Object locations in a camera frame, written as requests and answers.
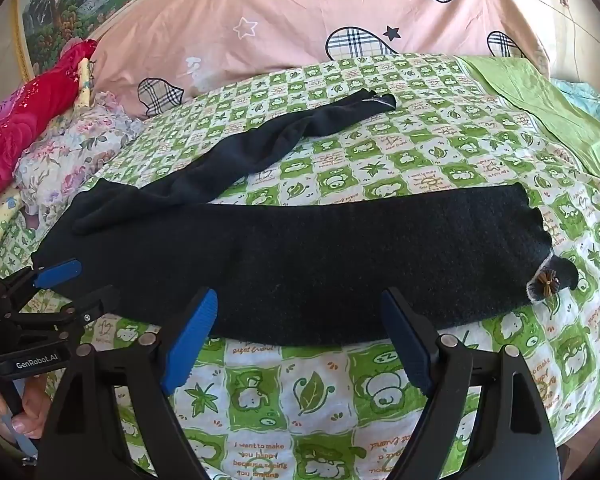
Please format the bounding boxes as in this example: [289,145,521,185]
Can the person's left hand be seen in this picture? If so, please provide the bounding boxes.
[0,374,57,440]

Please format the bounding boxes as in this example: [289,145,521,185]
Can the green checkered bed sheet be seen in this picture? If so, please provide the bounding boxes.
[0,52,600,480]

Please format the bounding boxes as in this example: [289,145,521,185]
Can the light blue cloth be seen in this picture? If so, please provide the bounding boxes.
[550,77,600,142]

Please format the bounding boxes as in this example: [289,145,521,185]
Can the floral ruffled pillow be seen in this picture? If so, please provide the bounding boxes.
[12,90,146,217]

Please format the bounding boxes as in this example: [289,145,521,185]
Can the plain green cloth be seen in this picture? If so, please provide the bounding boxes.
[462,52,600,187]

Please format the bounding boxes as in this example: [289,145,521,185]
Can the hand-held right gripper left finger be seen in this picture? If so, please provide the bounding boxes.
[35,287,220,480]

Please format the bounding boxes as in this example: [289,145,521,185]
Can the yellow printed cloth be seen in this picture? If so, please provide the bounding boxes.
[0,57,96,247]

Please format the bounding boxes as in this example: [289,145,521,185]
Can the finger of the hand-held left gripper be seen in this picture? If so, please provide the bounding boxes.
[10,285,122,334]
[0,259,84,307]

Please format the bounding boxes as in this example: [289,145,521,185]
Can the red sequined cloth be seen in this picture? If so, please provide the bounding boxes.
[0,39,99,207]

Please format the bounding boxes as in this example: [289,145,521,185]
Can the black pants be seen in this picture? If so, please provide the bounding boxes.
[30,87,579,349]

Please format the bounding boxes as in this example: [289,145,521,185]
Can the pink pillow with plaid hearts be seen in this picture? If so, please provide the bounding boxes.
[87,0,552,121]

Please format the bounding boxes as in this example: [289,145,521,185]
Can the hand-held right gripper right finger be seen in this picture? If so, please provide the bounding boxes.
[380,287,561,480]

